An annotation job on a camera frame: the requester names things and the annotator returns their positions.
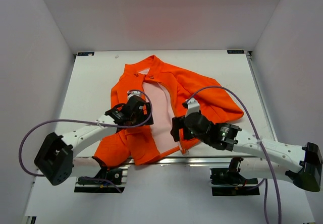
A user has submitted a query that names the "orange jacket with pink lining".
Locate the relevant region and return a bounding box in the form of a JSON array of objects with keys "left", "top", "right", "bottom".
[{"left": 93, "top": 55, "right": 244, "bottom": 167}]

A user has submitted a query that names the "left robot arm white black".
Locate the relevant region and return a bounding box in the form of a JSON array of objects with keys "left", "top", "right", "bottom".
[{"left": 34, "top": 91, "right": 153, "bottom": 186}]

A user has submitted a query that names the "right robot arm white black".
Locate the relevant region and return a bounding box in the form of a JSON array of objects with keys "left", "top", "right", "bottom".
[{"left": 171, "top": 112, "right": 322, "bottom": 192}]

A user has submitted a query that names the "blue label sticker left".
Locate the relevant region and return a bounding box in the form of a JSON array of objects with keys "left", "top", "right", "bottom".
[{"left": 77, "top": 51, "right": 94, "bottom": 57}]

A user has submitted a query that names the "blue label sticker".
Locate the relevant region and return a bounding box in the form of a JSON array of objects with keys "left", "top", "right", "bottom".
[
  {"left": 227, "top": 49, "right": 245, "bottom": 54},
  {"left": 77, "top": 51, "right": 94, "bottom": 57}
]

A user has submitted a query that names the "blue label sticker right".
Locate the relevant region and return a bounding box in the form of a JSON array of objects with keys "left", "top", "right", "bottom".
[{"left": 227, "top": 49, "right": 245, "bottom": 54}]

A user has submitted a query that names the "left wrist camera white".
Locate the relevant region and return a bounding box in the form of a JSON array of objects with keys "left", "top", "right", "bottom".
[{"left": 127, "top": 90, "right": 142, "bottom": 99}]

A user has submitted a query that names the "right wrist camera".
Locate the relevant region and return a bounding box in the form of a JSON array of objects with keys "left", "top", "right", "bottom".
[{"left": 182, "top": 97, "right": 200, "bottom": 117}]

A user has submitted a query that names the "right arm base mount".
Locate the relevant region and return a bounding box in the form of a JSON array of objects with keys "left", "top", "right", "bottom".
[{"left": 206, "top": 157, "right": 263, "bottom": 197}]

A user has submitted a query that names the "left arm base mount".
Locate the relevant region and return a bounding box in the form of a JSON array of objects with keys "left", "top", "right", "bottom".
[{"left": 74, "top": 165, "right": 129, "bottom": 194}]

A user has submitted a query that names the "aluminium table edge rail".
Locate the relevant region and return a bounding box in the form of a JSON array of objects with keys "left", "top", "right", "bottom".
[{"left": 46, "top": 155, "right": 286, "bottom": 165}]

